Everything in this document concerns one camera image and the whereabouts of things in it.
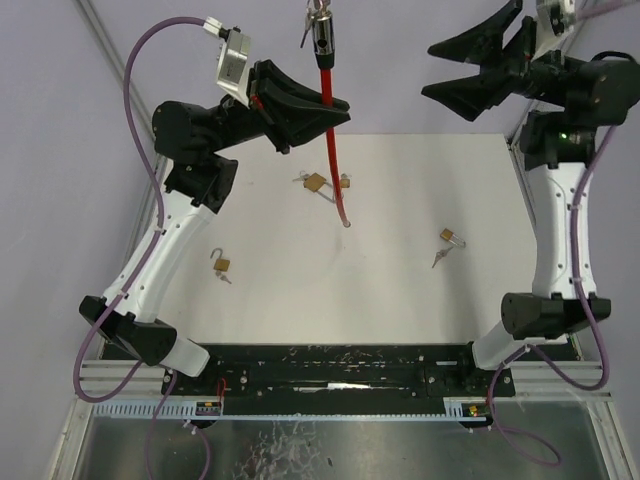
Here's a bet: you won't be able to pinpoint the red cable lock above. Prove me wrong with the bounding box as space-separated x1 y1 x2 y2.
310 6 351 228

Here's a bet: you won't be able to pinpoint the silver key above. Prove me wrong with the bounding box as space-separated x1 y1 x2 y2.
432 247 452 267
300 0 331 48

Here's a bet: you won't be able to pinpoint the small brass padlock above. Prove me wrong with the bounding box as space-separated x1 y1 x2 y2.
340 174 351 189
440 228 466 249

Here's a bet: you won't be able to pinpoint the brass padlock with key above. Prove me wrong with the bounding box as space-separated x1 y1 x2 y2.
210 247 231 284

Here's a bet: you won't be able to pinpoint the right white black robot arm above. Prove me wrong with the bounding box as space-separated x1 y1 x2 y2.
422 1 639 370

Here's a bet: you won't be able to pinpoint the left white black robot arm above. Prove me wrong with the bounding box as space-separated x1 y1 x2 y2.
79 60 350 377

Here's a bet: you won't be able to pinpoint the loose silver key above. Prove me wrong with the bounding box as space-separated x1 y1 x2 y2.
432 247 452 267

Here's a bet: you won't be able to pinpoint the large brass long-shackle padlock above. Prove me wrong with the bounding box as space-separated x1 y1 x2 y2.
302 173 336 204

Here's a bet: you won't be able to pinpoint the keys on ring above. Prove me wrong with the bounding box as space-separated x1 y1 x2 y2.
293 171 310 182

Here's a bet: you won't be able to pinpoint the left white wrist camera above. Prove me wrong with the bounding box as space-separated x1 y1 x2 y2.
203 17 251 107

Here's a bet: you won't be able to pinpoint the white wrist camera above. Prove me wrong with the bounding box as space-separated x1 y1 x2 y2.
203 17 251 107
534 0 577 58

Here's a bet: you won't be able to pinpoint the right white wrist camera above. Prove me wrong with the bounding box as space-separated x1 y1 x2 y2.
534 0 577 58

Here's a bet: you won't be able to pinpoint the right aluminium frame post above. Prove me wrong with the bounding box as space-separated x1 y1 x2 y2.
505 14 604 147

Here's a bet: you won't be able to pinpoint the aluminium frame post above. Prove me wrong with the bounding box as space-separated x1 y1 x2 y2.
71 0 153 139
505 14 604 147

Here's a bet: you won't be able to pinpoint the left aluminium frame post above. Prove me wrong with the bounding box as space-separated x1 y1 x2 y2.
71 0 153 139

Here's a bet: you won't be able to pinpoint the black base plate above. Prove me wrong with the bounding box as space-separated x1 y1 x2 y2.
162 344 515 423

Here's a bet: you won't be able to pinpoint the grey slotted cable duct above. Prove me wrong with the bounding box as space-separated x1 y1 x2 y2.
93 399 223 420

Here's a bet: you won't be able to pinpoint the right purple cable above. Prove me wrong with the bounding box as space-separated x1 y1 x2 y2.
487 0 640 469

